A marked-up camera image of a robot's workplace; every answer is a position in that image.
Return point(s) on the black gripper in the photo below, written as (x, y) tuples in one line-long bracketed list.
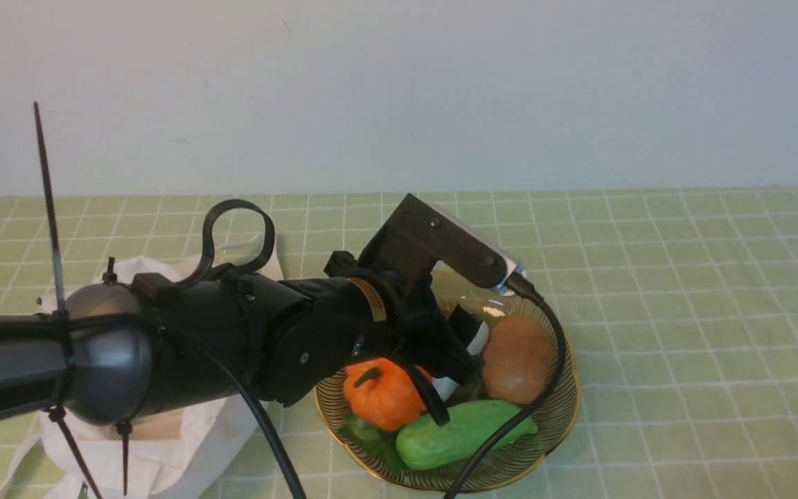
[(417, 329)]

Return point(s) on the small orange pumpkin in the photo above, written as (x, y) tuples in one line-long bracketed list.
[(382, 394)]

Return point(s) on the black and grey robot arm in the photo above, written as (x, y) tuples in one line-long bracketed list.
[(125, 351)]

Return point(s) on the white cloth bag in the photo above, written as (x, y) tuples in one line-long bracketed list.
[(175, 454)]

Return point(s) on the green cucumber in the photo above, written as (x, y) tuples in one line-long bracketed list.
[(424, 446)]

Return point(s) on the brown potato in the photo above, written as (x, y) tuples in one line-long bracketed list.
[(518, 361)]

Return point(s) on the green leafy vegetable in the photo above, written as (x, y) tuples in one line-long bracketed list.
[(375, 443)]

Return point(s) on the black zip tie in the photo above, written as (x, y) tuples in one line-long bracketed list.
[(52, 229)]

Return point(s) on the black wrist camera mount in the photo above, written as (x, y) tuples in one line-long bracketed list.
[(418, 235)]

